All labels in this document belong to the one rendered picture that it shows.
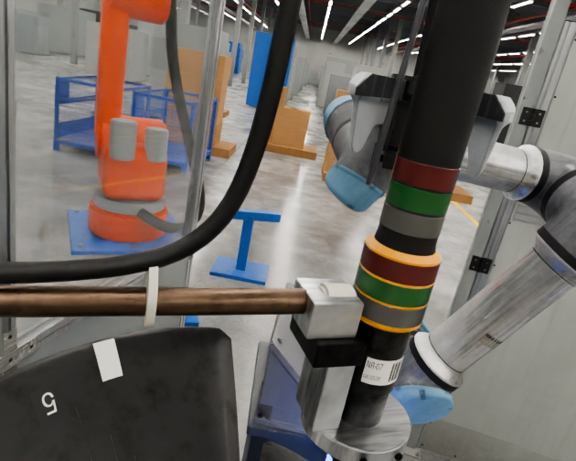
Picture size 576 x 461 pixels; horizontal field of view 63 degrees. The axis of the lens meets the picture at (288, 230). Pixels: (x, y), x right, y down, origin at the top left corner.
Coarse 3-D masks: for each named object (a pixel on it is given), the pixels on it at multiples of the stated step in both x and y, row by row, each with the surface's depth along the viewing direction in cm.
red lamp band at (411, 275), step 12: (372, 252) 26; (372, 264) 26; (384, 264) 25; (396, 264) 25; (408, 264) 25; (384, 276) 25; (396, 276) 25; (408, 276) 25; (420, 276) 25; (432, 276) 25
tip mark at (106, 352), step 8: (96, 344) 39; (104, 344) 39; (112, 344) 40; (96, 352) 39; (104, 352) 39; (112, 352) 39; (104, 360) 39; (112, 360) 39; (104, 368) 38; (112, 368) 39; (120, 368) 39; (104, 376) 38; (112, 376) 38
